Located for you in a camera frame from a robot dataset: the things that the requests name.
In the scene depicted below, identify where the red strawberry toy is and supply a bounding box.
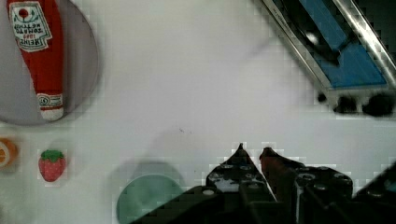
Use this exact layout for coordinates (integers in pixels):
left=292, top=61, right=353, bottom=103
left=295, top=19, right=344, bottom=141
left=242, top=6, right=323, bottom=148
left=38, top=149, right=66, bottom=182

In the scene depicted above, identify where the orange slice toy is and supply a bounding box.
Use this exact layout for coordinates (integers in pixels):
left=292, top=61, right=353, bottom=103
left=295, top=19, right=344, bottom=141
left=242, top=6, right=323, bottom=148
left=0, top=138, right=18, bottom=169

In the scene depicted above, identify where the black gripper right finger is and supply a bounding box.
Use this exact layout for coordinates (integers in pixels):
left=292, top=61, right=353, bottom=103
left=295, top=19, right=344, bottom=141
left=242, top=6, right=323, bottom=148
left=260, top=147, right=354, bottom=224

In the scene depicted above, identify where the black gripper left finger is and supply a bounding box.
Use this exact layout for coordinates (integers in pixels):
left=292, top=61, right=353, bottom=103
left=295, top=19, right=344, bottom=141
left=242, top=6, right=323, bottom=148
left=205, top=143, right=276, bottom=224

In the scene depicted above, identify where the grey oval plate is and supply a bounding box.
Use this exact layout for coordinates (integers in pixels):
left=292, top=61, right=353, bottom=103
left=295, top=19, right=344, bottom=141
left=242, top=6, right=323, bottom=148
left=0, top=0, right=99, bottom=126

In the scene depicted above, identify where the green cup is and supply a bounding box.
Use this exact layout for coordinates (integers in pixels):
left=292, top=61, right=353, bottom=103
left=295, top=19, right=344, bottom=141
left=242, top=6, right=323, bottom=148
left=116, top=174, right=183, bottom=224

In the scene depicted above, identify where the black toaster oven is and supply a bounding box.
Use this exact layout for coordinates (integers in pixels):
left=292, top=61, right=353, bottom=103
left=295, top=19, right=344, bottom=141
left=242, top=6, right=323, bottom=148
left=260, top=0, right=395, bottom=119

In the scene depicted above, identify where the red ketchup bottle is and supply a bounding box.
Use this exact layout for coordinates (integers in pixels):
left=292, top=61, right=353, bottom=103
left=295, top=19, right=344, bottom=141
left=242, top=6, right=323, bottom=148
left=6, top=0, right=64, bottom=121

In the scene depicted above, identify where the blue glass oven door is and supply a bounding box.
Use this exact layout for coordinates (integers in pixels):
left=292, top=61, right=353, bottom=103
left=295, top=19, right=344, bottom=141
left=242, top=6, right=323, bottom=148
left=273, top=0, right=387, bottom=89

